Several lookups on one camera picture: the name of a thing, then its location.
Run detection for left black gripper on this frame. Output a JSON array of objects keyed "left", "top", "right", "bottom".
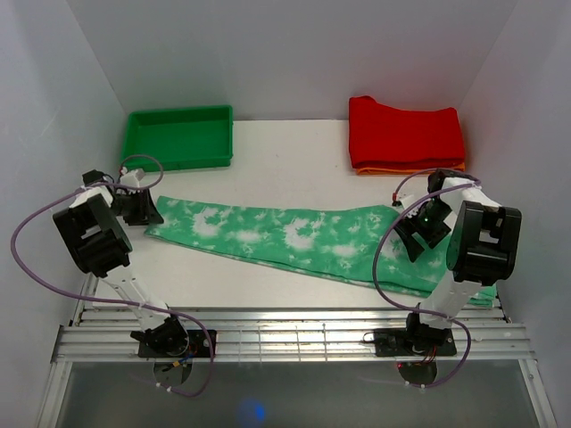
[{"left": 111, "top": 188, "right": 165, "bottom": 226}]

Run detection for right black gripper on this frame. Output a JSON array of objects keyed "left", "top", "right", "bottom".
[{"left": 393, "top": 199, "right": 452, "bottom": 262}]

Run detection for green white tie-dye trousers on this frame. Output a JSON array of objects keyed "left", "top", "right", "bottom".
[{"left": 145, "top": 194, "right": 499, "bottom": 308}]

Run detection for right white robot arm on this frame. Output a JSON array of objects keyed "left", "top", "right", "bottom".
[{"left": 395, "top": 169, "right": 522, "bottom": 354}]

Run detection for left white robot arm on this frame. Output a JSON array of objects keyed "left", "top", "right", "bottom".
[{"left": 53, "top": 169, "right": 189, "bottom": 357}]

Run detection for orange folded trousers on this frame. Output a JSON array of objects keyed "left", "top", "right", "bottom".
[{"left": 354, "top": 160, "right": 467, "bottom": 177}]

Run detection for red folded trousers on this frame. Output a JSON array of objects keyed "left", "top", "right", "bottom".
[{"left": 348, "top": 96, "right": 466, "bottom": 171}]

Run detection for green plastic bin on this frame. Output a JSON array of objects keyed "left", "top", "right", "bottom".
[{"left": 120, "top": 105, "right": 233, "bottom": 172}]

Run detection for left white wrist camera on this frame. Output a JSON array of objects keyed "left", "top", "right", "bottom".
[{"left": 119, "top": 167, "right": 145, "bottom": 190}]

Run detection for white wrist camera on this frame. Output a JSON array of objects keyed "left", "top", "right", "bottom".
[
  {"left": 392, "top": 192, "right": 424, "bottom": 218},
  {"left": 119, "top": 167, "right": 145, "bottom": 190}
]

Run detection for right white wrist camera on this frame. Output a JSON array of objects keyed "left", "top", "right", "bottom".
[{"left": 392, "top": 192, "right": 424, "bottom": 218}]

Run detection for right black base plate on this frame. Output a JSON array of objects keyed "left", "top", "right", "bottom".
[{"left": 373, "top": 328, "right": 457, "bottom": 357}]

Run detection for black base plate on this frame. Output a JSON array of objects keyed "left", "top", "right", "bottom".
[
  {"left": 373, "top": 328, "right": 457, "bottom": 357},
  {"left": 137, "top": 329, "right": 218, "bottom": 359}
]

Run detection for aluminium rail frame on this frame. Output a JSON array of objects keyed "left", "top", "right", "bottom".
[{"left": 37, "top": 304, "right": 557, "bottom": 427}]

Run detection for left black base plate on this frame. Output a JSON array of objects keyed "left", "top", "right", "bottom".
[{"left": 137, "top": 329, "right": 218, "bottom": 359}]

